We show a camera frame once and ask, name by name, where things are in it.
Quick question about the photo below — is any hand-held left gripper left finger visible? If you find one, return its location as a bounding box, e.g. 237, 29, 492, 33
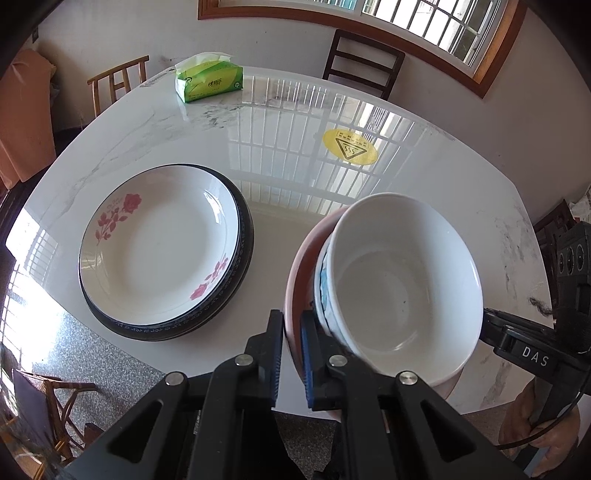
62, 309, 284, 480

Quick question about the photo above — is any rattan chair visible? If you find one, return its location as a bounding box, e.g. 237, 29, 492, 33
11, 367, 112, 467

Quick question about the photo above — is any dark blue patterned plate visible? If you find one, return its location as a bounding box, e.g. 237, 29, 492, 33
78, 162, 254, 342

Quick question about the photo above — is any white blue striped bowl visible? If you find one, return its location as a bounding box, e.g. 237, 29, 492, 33
314, 193, 484, 379

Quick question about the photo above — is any light wooden chair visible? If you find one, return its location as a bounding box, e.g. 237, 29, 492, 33
88, 55, 150, 116

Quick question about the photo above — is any wooden framed barred window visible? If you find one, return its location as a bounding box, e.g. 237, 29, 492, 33
198, 0, 527, 99

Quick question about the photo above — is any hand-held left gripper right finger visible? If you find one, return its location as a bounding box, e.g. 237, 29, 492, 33
299, 310, 527, 480

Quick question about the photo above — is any white pink striped bowl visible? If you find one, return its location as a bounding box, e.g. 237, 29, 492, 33
285, 205, 468, 422

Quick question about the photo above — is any yellow round sticker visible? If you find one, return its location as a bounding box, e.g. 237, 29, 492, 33
322, 128, 378, 166

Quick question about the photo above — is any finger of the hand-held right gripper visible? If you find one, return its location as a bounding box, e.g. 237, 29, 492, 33
480, 307, 520, 358

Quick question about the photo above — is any person's right hand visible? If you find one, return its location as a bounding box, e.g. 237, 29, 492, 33
499, 381, 581, 478

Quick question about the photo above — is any black cable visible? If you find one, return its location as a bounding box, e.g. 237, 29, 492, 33
496, 388, 583, 452

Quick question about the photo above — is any dark wooden chair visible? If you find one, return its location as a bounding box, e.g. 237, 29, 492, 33
322, 29, 406, 100

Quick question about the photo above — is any white rose print plate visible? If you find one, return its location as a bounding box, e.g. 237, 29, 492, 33
78, 164, 245, 326

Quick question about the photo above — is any green tissue pack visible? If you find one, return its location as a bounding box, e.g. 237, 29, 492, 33
174, 52, 244, 103

